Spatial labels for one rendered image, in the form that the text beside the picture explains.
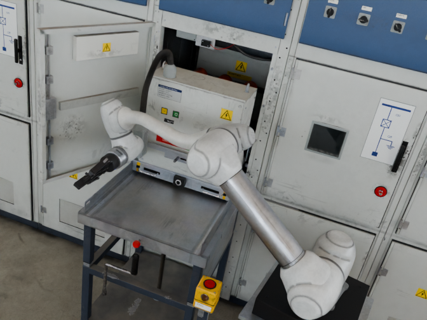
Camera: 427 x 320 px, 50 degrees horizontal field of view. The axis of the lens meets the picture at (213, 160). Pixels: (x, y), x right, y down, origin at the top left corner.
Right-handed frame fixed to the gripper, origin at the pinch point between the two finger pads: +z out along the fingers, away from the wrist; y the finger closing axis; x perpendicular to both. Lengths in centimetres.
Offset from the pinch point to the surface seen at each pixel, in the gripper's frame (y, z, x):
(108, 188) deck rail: -22.9, -28.7, 2.7
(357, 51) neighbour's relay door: 84, -85, 52
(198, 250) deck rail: -3, -16, 53
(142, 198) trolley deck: -19.9, -35.3, 18.0
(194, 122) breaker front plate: 18, -57, 14
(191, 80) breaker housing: 31, -65, 1
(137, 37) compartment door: 28, -68, -34
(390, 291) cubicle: -2, -84, 149
